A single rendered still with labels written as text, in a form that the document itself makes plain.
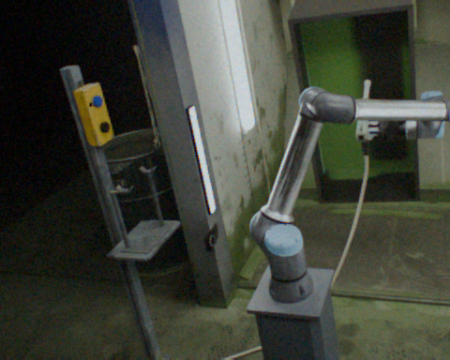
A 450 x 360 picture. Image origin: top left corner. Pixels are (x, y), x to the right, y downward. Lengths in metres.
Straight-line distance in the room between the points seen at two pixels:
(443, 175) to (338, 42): 1.44
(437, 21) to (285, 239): 2.56
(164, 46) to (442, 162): 2.27
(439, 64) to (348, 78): 1.20
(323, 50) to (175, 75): 0.91
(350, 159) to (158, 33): 1.53
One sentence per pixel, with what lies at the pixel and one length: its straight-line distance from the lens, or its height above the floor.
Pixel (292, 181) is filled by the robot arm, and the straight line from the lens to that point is 2.21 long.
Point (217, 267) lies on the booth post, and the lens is 3.14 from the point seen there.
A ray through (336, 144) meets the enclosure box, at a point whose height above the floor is 0.73.
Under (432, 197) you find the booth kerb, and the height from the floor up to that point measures 0.10.
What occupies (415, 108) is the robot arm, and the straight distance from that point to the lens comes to 2.24.
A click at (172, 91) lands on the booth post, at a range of 2.73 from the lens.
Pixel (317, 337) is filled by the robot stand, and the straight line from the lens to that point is 2.25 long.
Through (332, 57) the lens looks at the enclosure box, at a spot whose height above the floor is 1.33.
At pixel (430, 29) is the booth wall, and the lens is 4.25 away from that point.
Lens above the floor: 2.00
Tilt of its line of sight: 21 degrees down
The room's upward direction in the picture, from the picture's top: 9 degrees counter-clockwise
